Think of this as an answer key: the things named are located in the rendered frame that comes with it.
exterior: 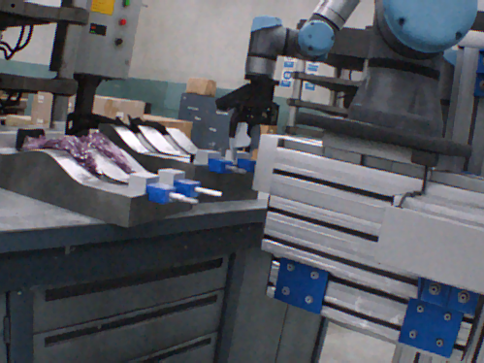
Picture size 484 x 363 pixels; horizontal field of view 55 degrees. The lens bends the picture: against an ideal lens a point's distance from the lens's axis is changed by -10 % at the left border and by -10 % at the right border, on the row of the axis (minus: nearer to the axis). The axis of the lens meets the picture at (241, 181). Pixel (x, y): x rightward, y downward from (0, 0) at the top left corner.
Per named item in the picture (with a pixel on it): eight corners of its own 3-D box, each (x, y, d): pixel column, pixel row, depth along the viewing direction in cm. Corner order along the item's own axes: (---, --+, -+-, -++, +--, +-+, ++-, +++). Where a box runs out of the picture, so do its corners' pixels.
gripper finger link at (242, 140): (242, 160, 121) (253, 123, 121) (222, 156, 124) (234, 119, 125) (248, 164, 123) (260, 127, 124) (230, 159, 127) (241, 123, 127)
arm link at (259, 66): (240, 55, 123) (259, 61, 130) (237, 74, 124) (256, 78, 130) (265, 57, 119) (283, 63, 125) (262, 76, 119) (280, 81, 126)
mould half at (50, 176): (192, 209, 110) (200, 158, 109) (127, 228, 86) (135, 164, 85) (27, 166, 127) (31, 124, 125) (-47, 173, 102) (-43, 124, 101)
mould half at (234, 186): (257, 199, 136) (266, 148, 134) (189, 204, 115) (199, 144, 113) (133, 162, 165) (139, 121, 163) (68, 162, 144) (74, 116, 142)
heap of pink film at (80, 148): (142, 172, 110) (146, 136, 109) (94, 179, 94) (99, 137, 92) (54, 152, 119) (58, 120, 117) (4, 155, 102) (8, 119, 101)
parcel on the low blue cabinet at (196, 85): (215, 97, 864) (218, 81, 860) (204, 95, 836) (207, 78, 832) (196, 94, 886) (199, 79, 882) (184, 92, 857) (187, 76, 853)
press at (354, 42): (386, 216, 628) (413, 55, 599) (345, 233, 496) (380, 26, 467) (320, 200, 675) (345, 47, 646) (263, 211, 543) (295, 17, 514)
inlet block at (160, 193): (201, 214, 93) (206, 185, 92) (189, 219, 88) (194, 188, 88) (140, 199, 97) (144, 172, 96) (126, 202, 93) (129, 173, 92)
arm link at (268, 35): (288, 17, 119) (253, 12, 118) (281, 60, 120) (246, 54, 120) (284, 22, 127) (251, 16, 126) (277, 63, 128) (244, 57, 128)
